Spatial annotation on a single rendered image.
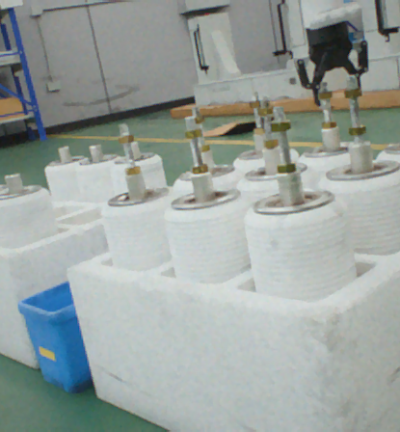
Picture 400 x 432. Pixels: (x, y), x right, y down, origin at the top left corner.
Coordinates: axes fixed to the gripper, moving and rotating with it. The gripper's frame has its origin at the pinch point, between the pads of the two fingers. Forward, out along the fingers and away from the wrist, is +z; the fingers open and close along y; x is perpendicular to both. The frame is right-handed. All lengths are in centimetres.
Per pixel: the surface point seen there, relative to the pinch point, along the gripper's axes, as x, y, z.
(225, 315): 66, 34, 1
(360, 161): 57, 17, -6
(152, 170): 10.0, 38.2, 1.1
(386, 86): -210, -92, 52
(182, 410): 60, 41, 14
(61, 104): -589, 127, 62
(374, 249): 62, 18, 1
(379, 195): 61, 17, -4
